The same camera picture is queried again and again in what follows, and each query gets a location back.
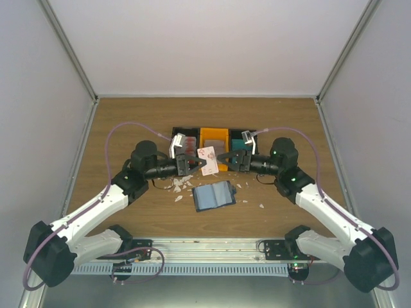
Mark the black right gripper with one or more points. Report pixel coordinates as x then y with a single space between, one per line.
244 164

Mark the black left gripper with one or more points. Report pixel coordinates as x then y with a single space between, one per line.
182 162

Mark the red white playing card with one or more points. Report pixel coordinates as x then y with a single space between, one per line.
211 165

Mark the blue card holder wallet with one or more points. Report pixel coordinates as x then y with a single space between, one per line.
214 196

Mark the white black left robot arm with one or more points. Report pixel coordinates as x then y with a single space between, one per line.
54 250

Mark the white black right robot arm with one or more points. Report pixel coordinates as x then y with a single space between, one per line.
367 256

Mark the teal card stack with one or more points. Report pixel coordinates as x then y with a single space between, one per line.
239 144

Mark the black right card bin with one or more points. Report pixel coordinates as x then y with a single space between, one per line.
242 139

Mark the black card bin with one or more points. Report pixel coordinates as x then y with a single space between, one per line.
242 139
194 132

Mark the red white card stack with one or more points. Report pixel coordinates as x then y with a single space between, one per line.
190 146

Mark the black left card bin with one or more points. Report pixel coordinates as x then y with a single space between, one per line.
194 132

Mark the yellow middle card bin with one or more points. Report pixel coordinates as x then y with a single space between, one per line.
218 138

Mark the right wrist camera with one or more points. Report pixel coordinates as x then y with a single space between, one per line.
248 138

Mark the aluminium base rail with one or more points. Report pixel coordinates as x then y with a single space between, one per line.
203 250

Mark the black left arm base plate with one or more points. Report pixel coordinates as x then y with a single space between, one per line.
139 255

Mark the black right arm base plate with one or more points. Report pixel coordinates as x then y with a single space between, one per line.
281 250

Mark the grey slotted cable duct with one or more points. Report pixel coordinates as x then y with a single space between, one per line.
181 269

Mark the aluminium corner post left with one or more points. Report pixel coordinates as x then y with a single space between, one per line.
67 46

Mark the aluminium corner post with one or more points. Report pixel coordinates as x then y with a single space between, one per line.
360 26
67 46

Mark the aluminium corner post right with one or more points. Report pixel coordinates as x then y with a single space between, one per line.
360 26

